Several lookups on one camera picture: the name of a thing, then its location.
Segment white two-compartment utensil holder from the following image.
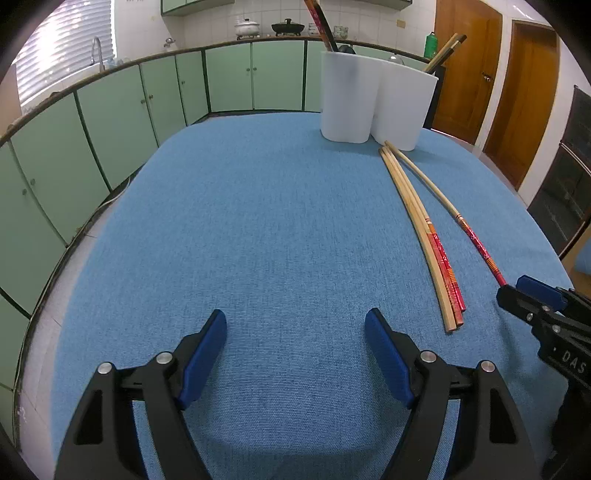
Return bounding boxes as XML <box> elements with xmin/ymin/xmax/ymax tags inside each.
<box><xmin>320</xmin><ymin>50</ymin><xmax>439</xmax><ymax>152</ymax></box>

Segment black glass cabinet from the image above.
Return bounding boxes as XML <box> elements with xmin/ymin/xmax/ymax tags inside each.
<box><xmin>526</xmin><ymin>85</ymin><xmax>591</xmax><ymax>259</ymax></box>

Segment white window blinds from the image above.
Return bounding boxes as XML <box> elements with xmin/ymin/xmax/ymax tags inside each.
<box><xmin>16</xmin><ymin>0</ymin><xmax>116</xmax><ymax>109</ymax></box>

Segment brown wooden chopstick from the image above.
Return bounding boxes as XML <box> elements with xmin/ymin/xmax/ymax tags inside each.
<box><xmin>427</xmin><ymin>36</ymin><xmax>468</xmax><ymax>75</ymax></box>
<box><xmin>422</xmin><ymin>33</ymin><xmax>462</xmax><ymax>73</ymax></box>

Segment dark red-patterned chopstick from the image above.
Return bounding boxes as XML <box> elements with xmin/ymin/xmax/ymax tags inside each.
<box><xmin>314</xmin><ymin>0</ymin><xmax>341</xmax><ymax>52</ymax></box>
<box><xmin>304</xmin><ymin>0</ymin><xmax>334</xmax><ymax>52</ymax></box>

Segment blue table mat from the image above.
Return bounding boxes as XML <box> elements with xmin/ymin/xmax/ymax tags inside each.
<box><xmin>48</xmin><ymin>113</ymin><xmax>573</xmax><ymax>480</ymax></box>

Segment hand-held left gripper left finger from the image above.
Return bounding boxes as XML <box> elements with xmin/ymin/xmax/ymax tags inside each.
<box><xmin>55</xmin><ymin>309</ymin><xmax>228</xmax><ymax>480</ymax></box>

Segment green base cabinets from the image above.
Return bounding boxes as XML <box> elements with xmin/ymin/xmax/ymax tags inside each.
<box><xmin>0</xmin><ymin>39</ymin><xmax>446</xmax><ymax>398</ymax></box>

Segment white floor cable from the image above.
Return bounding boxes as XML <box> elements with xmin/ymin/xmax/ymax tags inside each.
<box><xmin>99</xmin><ymin>178</ymin><xmax>134</xmax><ymax>208</ymax></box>

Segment wooden door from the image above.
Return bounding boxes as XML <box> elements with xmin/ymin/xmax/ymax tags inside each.
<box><xmin>431</xmin><ymin>0</ymin><xmax>503</xmax><ymax>145</ymax></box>
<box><xmin>482</xmin><ymin>21</ymin><xmax>561</xmax><ymax>190</ymax></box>

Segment red-handled bamboo chopstick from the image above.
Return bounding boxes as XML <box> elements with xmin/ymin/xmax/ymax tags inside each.
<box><xmin>385</xmin><ymin>141</ymin><xmax>508</xmax><ymax>288</ymax></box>
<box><xmin>385</xmin><ymin>145</ymin><xmax>467</xmax><ymax>313</ymax></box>
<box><xmin>382</xmin><ymin>147</ymin><xmax>462</xmax><ymax>329</ymax></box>

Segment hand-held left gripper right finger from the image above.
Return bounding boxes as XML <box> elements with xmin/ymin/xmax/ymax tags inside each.
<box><xmin>365</xmin><ymin>308</ymin><xmax>541</xmax><ymax>480</ymax></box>

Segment black wok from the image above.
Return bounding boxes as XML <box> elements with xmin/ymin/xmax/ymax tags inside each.
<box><xmin>271</xmin><ymin>18</ymin><xmax>306</xmax><ymax>37</ymax></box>

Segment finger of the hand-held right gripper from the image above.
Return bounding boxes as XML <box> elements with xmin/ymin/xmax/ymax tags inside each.
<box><xmin>496</xmin><ymin>285</ymin><xmax>555</xmax><ymax>333</ymax></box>
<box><xmin>516</xmin><ymin>275</ymin><xmax>568</xmax><ymax>311</ymax></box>

